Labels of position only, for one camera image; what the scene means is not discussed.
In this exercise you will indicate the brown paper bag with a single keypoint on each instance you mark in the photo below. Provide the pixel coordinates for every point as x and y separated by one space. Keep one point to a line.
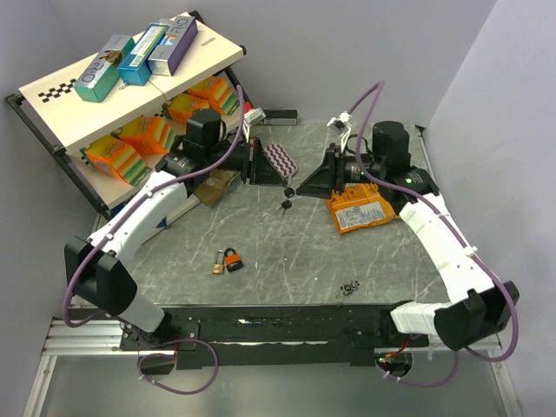
213 188

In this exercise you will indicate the orange sponge pack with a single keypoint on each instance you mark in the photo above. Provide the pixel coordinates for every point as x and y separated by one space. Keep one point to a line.
117 159
219 94
180 108
147 135

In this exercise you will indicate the black head key pair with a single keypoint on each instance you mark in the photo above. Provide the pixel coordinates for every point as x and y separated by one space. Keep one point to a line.
287 203

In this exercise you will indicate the orange black padlock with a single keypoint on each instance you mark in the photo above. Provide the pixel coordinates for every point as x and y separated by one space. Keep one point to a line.
232 260

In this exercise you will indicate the orange sponge pack right back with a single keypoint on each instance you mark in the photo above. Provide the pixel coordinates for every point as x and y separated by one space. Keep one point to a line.
219 94

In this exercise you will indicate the black box at wall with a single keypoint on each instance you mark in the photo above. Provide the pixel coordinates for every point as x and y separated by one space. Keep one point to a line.
279 117

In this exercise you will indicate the cream two tier shelf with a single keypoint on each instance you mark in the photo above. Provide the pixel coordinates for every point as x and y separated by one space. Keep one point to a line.
64 124

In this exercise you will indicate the aluminium rail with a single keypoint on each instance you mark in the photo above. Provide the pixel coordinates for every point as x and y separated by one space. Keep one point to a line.
95 338

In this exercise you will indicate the brass padlock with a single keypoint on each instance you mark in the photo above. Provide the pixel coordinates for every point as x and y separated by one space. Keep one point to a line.
219 265

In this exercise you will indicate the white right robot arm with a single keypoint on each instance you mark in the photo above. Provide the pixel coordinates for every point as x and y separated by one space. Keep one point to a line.
479 303

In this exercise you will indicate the robot figure keychain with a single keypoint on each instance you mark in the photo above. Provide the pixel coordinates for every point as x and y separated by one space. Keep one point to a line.
346 290

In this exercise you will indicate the orange chip bag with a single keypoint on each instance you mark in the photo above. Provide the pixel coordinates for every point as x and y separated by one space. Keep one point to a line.
359 206

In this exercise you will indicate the teal rio box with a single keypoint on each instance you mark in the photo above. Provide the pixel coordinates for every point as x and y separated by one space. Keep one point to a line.
101 75

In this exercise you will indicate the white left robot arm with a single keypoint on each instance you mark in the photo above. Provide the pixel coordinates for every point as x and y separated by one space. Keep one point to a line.
96 266

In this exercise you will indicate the purple rio box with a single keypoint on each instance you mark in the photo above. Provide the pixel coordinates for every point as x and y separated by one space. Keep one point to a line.
169 52

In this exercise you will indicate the orange sponge pack front left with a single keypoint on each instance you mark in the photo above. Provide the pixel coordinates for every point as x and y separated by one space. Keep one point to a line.
117 159

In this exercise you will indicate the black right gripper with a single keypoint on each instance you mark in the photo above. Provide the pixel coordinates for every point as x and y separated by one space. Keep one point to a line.
329 175

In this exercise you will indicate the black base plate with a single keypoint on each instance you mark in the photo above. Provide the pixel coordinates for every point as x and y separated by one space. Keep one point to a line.
259 335

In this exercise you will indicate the purple wavy pot holder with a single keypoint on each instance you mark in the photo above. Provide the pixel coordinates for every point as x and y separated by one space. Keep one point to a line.
287 165

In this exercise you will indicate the blue carton box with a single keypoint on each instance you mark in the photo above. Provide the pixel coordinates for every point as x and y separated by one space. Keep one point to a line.
134 69

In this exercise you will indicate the orange sponge pack right front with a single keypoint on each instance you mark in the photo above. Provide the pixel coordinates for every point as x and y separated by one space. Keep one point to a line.
180 108

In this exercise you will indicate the orange sponge pack middle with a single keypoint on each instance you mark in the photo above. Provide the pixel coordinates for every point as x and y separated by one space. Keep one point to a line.
147 135

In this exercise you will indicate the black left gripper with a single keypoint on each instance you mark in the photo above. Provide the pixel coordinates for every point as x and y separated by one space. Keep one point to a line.
264 172

